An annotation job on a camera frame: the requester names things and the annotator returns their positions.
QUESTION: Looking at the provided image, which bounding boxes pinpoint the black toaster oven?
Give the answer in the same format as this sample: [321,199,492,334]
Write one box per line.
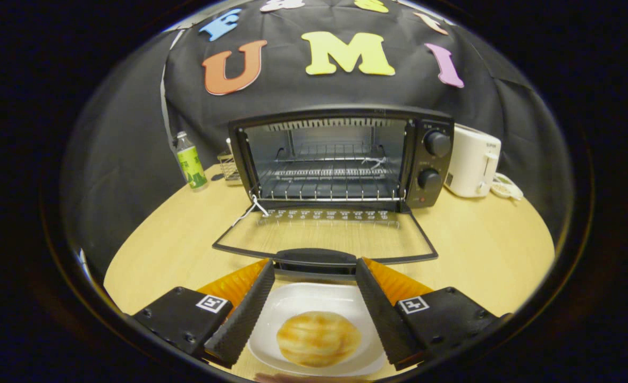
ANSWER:
[212,105,456,281]

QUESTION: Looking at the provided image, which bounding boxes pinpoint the wire oven rack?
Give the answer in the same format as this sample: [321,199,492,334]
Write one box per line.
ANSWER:
[257,143,403,202]

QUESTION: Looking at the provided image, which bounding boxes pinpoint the golden bread bun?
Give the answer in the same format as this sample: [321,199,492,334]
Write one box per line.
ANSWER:
[276,311,363,369]

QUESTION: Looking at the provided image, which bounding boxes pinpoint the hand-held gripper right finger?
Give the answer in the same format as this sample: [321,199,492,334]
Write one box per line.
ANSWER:
[355,257,512,372]

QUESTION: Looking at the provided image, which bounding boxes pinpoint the white divided dish with grains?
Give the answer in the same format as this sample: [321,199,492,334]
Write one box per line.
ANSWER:
[490,172,525,202]

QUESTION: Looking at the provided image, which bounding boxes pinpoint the white string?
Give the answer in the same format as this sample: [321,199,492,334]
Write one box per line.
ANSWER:
[232,194,270,228]

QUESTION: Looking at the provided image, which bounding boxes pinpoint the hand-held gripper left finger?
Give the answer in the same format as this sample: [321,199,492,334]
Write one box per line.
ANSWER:
[131,259,277,370]

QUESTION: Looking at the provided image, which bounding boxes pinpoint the white pop-up toaster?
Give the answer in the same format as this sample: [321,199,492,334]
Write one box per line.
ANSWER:
[443,123,503,199]

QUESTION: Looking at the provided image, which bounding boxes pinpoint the green label plastic bottle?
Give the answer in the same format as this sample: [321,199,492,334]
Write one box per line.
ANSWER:
[175,131,209,191]

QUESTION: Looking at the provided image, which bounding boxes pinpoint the black backdrop cloth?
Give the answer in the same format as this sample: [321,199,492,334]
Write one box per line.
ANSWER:
[61,0,575,280]

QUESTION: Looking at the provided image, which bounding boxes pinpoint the white square plate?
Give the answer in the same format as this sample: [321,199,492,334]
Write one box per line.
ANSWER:
[247,282,388,378]

